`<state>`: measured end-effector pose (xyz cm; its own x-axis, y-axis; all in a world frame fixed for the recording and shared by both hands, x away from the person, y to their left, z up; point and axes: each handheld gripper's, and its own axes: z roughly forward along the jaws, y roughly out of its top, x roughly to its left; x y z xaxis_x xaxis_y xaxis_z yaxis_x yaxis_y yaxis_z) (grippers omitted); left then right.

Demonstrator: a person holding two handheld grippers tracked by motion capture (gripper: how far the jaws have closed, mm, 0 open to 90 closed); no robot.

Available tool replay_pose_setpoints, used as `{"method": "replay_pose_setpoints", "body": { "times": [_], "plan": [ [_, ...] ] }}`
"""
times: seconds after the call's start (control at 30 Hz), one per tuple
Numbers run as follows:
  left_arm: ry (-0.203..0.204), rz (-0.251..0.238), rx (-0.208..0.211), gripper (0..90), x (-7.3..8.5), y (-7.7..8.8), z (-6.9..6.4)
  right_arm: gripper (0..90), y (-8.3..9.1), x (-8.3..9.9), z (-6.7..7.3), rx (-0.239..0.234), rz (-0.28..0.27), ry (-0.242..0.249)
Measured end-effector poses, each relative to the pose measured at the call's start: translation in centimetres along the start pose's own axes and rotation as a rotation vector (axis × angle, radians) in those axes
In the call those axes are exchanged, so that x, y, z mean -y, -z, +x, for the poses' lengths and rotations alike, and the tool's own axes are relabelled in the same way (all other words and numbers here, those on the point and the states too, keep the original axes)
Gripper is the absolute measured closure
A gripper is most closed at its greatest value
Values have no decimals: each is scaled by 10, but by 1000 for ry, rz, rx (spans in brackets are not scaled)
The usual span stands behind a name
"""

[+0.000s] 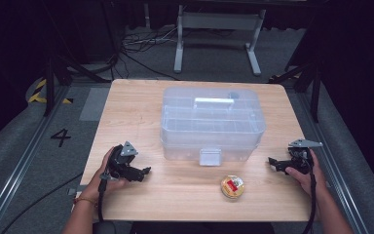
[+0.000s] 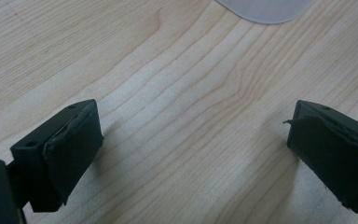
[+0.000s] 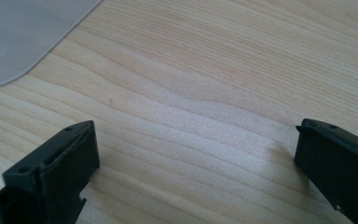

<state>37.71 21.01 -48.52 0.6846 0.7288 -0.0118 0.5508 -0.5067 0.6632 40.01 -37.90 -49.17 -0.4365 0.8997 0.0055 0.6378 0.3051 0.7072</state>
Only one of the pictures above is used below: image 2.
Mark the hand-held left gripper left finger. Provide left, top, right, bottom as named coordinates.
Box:
left=9, top=98, right=104, bottom=214

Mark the clear plastic storage box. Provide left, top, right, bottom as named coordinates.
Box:
left=213, top=0, right=315, bottom=25

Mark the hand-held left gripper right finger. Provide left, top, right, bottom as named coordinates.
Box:
left=282, top=99, right=358, bottom=215

